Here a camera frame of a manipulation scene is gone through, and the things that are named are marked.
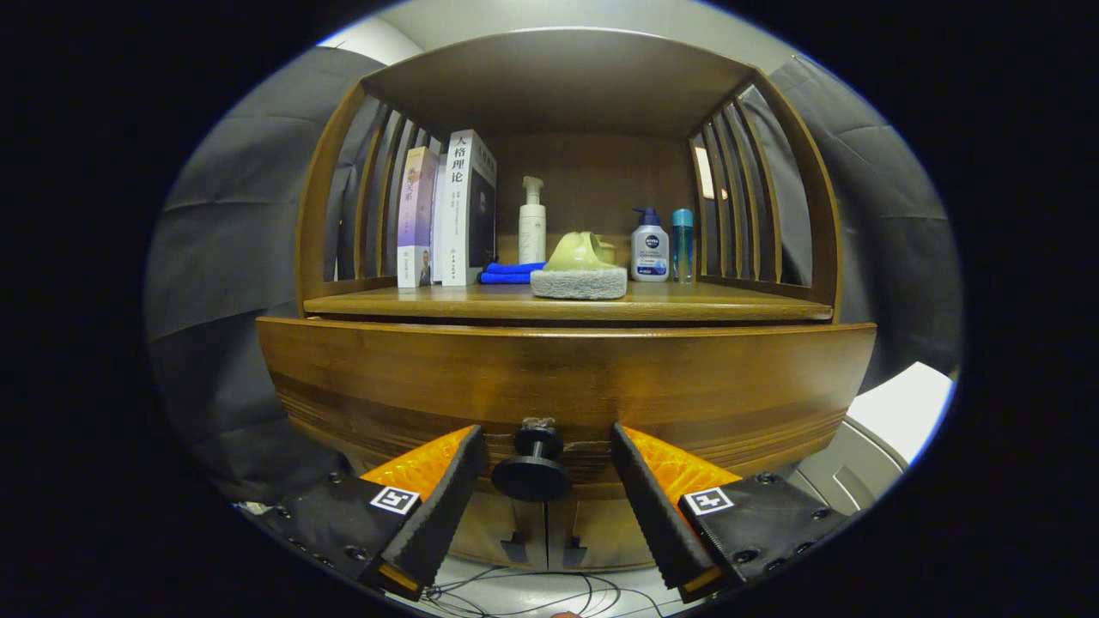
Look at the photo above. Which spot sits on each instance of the wooden cabinet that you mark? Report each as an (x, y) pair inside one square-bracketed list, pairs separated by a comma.
[(558, 77)]

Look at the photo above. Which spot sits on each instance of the purple book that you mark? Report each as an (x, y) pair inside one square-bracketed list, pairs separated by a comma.
[(416, 206)]

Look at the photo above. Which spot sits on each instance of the blue folded cloth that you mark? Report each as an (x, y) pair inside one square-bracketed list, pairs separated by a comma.
[(506, 273)]

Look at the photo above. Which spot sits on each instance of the black drawer knob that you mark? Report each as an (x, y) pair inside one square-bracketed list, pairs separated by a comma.
[(532, 476)]

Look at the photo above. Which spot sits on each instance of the white furniture unit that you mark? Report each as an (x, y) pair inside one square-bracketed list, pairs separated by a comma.
[(901, 403)]

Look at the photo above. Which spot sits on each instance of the wooden cabinet door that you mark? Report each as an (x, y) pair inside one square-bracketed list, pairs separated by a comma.
[(506, 519), (601, 532)]

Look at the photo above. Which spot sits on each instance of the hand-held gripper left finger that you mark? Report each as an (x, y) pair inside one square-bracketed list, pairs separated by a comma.
[(446, 502)]

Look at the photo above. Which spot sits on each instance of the teal glass bottle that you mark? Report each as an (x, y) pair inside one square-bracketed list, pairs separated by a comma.
[(683, 245)]

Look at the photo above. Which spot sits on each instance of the wooden countertop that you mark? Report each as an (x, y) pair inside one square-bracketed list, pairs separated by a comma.
[(687, 300)]

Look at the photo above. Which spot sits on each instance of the wooden drawer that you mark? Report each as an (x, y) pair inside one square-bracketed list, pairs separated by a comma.
[(558, 378)]

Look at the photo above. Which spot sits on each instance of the white and dark book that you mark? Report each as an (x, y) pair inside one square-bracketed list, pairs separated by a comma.
[(459, 206)]

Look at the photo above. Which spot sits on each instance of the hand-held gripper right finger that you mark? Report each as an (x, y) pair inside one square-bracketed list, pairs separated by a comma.
[(657, 506)]

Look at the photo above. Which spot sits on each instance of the black backdrop cloth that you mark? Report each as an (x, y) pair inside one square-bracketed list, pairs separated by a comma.
[(223, 257)]

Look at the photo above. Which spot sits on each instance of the yellow lidded teacup with saucer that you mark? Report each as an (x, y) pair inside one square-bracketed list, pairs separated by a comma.
[(608, 251)]

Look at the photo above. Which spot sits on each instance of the white pump bottle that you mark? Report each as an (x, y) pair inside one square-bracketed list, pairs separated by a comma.
[(532, 232)]

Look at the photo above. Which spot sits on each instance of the white bottle with blue cap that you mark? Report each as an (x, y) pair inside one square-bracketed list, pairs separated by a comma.
[(650, 249)]

